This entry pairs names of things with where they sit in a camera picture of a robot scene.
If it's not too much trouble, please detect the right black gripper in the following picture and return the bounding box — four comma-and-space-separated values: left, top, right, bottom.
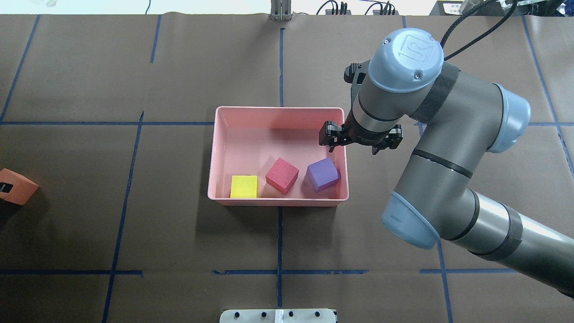
318, 121, 403, 155

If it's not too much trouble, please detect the orange foam block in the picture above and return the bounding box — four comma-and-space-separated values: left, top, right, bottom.
0, 168, 39, 205

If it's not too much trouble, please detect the purple foam block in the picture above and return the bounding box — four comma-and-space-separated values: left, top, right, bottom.
305, 157, 340, 192

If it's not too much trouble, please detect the red foam block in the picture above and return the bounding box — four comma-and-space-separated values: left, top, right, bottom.
265, 157, 299, 195

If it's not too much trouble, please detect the yellow foam block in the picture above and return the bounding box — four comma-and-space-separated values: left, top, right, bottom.
230, 175, 258, 199

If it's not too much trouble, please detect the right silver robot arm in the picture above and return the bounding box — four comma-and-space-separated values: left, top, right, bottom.
318, 27, 574, 298

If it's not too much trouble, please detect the pink plastic bin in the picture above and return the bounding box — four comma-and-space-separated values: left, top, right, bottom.
207, 106, 350, 207

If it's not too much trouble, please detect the white mounting pillar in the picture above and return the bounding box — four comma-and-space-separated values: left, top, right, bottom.
219, 308, 338, 323

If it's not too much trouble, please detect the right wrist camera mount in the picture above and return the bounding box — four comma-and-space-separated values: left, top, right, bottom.
343, 60, 370, 100

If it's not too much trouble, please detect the aluminium frame post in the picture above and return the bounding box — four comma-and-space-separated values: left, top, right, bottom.
269, 0, 293, 21

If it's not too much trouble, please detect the black right camera cable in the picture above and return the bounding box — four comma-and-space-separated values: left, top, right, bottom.
439, 0, 521, 61

